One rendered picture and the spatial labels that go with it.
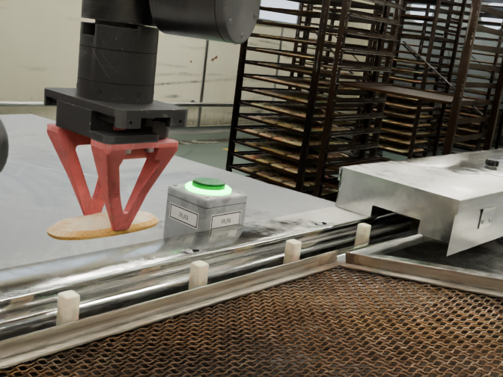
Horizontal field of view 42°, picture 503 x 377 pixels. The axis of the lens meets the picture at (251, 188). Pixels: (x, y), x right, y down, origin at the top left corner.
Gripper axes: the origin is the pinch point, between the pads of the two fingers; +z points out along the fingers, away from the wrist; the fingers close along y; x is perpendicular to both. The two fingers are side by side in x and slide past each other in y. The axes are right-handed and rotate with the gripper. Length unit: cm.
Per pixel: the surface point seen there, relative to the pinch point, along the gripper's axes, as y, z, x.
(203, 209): 10.0, 5.0, -20.5
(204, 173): 44, 11, -53
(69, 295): -0.3, 6.3, 3.1
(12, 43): 441, 18, -221
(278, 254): 1.7, 8.4, -24.6
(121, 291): 2.1, 8.3, -3.7
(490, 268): -11, 12, -54
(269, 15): 441, -30, -508
